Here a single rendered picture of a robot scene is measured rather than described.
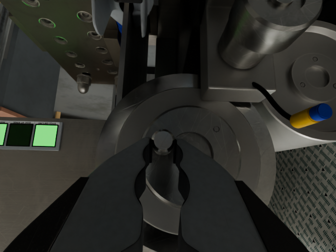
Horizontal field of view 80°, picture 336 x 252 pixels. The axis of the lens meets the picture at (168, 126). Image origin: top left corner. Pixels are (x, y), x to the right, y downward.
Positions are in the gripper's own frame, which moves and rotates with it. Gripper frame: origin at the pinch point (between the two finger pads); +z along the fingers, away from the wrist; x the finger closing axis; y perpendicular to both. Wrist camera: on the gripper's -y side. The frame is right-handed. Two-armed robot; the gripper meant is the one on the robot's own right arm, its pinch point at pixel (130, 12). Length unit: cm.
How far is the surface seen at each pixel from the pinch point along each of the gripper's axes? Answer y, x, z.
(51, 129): 7.9, -22.8, 29.4
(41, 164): 16.3, -24.1, 30.1
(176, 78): 9.1, 5.1, -2.7
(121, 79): 9.1, 0.1, -2.0
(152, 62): -109, -10, 199
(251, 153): 15.7, 11.1, -3.4
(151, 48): -109, -10, 172
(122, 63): 7.5, 0.1, -2.0
